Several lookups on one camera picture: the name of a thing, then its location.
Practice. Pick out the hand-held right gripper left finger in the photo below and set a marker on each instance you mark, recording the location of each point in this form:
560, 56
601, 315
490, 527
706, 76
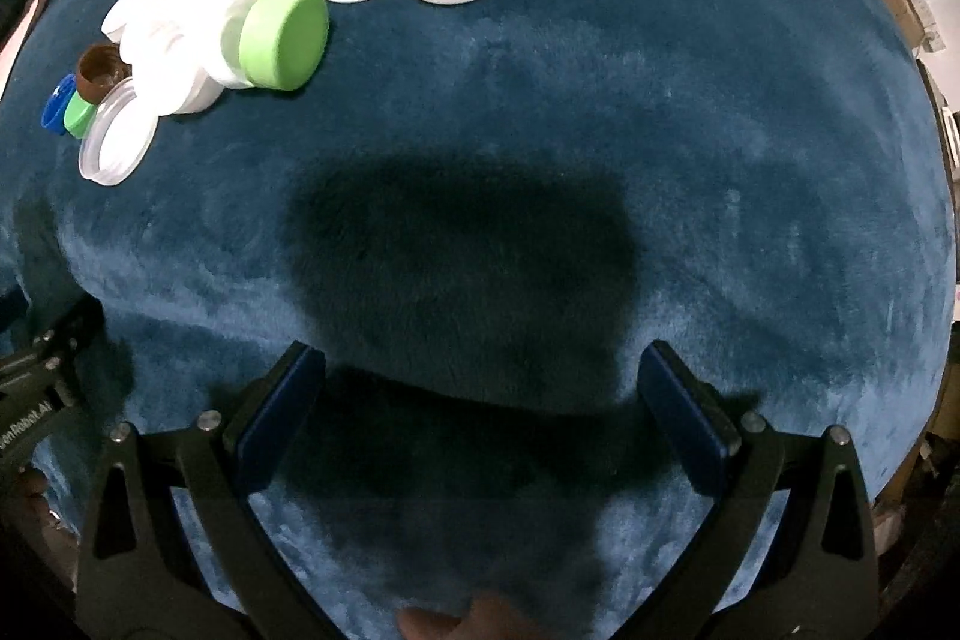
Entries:
281, 415

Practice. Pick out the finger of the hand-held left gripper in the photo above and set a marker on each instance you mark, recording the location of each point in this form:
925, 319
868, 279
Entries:
60, 344

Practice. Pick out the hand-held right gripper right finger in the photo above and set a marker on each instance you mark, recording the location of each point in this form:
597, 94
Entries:
679, 422

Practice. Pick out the person's left hand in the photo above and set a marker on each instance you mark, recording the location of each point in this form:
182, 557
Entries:
41, 505

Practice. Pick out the clear plastic lid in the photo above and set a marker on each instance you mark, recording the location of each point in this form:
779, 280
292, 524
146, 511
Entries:
120, 141

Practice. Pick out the blue bottle cap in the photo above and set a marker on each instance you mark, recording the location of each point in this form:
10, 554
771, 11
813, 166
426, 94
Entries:
54, 106

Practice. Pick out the dark brown bottle cap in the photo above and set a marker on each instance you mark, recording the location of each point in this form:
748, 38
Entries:
101, 70

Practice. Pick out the blue plush blanket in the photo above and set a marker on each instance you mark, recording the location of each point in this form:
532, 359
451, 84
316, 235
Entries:
562, 123

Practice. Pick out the large green bottle cap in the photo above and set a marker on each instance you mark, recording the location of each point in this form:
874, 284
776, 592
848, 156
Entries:
285, 36

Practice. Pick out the cardboard box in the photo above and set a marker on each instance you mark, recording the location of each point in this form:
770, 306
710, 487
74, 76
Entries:
900, 3

